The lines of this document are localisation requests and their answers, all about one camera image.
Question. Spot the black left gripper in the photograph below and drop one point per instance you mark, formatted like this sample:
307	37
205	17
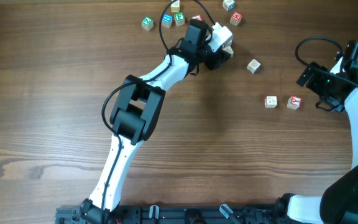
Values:
217	59

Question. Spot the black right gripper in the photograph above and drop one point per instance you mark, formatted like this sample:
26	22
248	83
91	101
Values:
307	76

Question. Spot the red Y letter block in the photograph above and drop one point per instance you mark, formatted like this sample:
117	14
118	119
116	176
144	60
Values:
294	102

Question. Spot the plain wooden picture block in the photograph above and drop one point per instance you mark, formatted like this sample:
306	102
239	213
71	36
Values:
270	101

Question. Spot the green edged plain block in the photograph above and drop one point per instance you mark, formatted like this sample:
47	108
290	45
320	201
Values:
229	50

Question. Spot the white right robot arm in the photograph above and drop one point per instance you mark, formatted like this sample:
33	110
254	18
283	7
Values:
338	89

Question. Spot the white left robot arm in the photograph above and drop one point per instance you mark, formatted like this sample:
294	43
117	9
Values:
137	108

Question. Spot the plain B letter block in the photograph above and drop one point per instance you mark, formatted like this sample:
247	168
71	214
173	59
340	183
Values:
254	66

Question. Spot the red 6 number block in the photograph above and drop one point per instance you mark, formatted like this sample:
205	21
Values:
197	17

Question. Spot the red M letter block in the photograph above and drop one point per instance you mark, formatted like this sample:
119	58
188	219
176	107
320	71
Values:
236	18

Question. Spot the green F letter block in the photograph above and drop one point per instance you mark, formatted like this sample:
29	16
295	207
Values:
179	19

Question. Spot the blue white corner block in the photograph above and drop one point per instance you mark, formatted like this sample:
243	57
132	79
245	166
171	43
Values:
228	4

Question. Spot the blue letter block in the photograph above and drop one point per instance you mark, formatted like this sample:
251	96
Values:
167	20

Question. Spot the yellow letter block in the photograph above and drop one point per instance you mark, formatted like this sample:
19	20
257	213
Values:
175	6

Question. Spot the green Z letter block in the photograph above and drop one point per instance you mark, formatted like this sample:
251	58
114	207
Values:
147	23

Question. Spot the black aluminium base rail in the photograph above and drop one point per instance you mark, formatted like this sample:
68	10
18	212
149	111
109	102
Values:
264	213

